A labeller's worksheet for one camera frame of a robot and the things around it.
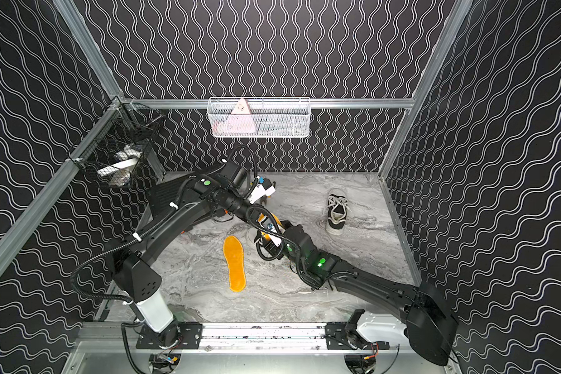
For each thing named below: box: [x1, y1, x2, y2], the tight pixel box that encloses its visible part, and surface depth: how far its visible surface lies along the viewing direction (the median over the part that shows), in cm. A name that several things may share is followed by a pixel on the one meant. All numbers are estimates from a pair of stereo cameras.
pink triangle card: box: [230, 98, 252, 115], surface depth 90 cm
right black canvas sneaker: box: [325, 188, 349, 236], surface depth 99 cm
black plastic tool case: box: [148, 171, 196, 219], surface depth 105 cm
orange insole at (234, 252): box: [222, 235, 247, 293], surface depth 92 cm
